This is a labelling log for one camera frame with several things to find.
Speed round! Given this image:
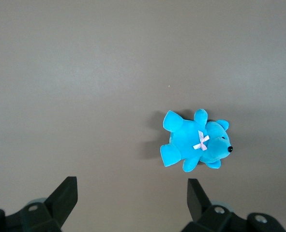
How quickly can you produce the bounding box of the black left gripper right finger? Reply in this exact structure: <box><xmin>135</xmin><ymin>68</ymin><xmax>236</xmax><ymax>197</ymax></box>
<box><xmin>181</xmin><ymin>178</ymin><xmax>286</xmax><ymax>232</ymax></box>

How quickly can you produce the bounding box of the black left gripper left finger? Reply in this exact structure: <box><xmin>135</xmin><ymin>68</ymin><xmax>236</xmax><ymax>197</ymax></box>
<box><xmin>0</xmin><ymin>176</ymin><xmax>79</xmax><ymax>232</ymax></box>

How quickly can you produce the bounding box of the blue teddy bear plush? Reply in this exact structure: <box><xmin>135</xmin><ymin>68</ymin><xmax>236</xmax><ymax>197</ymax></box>
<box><xmin>159</xmin><ymin>108</ymin><xmax>234</xmax><ymax>173</ymax></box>

